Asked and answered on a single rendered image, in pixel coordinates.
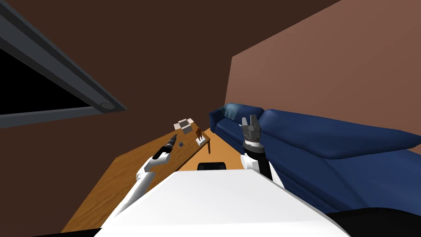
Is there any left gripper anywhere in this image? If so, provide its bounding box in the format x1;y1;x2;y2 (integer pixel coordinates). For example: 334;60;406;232
166;134;178;151

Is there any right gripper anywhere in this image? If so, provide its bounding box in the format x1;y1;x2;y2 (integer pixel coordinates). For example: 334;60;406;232
241;114;263;143

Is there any pale blue cushion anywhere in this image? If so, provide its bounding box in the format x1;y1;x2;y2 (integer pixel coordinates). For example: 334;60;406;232
224;103;243;121

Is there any open cardboard box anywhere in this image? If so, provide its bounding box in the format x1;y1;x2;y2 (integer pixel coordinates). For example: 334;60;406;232
173;118;195;135

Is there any wooden table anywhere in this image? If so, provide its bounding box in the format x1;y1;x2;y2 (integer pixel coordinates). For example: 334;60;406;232
60;121;211;233

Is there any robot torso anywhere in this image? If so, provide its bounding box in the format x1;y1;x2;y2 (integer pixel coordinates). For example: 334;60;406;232
94;162;351;237

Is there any blue sofa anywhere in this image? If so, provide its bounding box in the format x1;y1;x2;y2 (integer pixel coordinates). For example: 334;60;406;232
208;102;421;215

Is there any dark grey framed window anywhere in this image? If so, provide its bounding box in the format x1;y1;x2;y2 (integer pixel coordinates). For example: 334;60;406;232
0;0;127;129

